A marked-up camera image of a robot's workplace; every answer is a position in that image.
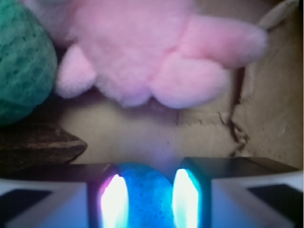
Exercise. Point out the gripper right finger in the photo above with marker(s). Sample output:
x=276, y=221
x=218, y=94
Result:
x=241, y=192

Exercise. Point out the blue foam ball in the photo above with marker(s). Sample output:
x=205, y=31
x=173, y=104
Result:
x=150, y=195

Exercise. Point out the green foam ball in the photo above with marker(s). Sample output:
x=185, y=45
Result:
x=28, y=62

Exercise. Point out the brown paper bag tray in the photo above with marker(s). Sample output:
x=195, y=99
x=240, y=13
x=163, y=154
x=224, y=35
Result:
x=259, y=114

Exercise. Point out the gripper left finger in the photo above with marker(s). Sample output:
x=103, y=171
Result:
x=64, y=196

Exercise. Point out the dark wood bark piece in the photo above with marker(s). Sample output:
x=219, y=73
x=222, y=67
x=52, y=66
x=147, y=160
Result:
x=30, y=144

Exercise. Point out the pink plush bunny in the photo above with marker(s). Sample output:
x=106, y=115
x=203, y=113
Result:
x=135, y=50

